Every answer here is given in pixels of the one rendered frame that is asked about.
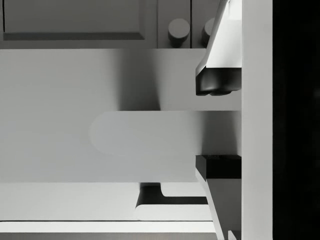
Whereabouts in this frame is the white cabinet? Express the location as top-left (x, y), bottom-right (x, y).
top-left (0, 0), bottom-right (222, 240)

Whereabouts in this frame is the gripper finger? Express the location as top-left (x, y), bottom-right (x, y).
top-left (195, 154), bottom-right (243, 240)
top-left (195, 0), bottom-right (243, 97)

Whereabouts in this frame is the white drawer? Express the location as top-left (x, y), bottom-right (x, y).
top-left (0, 48), bottom-right (243, 184)

